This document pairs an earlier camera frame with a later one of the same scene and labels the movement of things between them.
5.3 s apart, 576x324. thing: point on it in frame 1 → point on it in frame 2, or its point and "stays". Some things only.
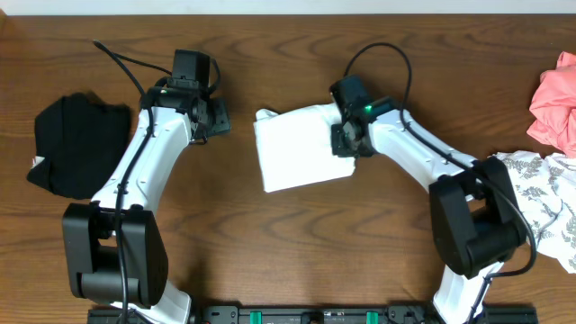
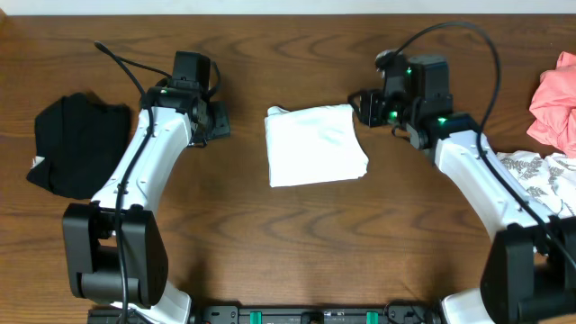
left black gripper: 220,122 stays
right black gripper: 337,147 → 370,112
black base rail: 323,315 stays
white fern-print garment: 546,191 stays
